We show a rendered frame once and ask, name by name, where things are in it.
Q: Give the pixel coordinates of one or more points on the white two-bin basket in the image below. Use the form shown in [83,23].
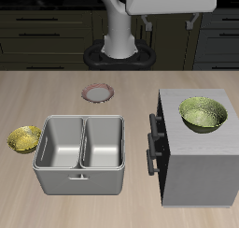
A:
[79,153]

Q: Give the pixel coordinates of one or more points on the green bowl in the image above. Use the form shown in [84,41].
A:
[203,114]

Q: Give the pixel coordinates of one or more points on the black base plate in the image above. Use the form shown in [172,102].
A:
[119,59]

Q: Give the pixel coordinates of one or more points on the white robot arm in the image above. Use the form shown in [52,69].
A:
[119,32]

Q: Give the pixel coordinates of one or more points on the yellow bowl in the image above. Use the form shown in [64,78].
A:
[23,139]

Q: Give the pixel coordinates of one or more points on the dark kitchen cupboards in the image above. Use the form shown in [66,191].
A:
[43,35]

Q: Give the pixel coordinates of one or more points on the small pink-rimmed plate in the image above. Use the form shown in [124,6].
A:
[97,93]

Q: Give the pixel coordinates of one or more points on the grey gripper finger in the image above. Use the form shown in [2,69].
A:
[190,22]
[147,23]

